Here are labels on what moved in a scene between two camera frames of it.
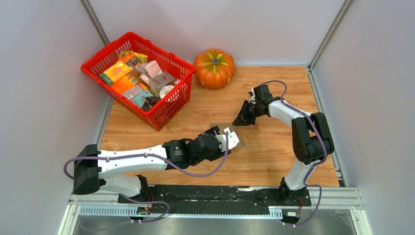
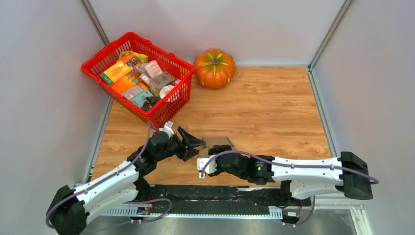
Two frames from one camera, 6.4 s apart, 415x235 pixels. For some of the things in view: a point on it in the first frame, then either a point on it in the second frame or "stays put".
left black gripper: [215, 129] -> [185, 146]
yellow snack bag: [142, 58] stays put
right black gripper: [242, 119] -> [218, 149]
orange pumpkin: [214, 69] stays put
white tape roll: [165, 90] stays put
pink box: [153, 68] stays put
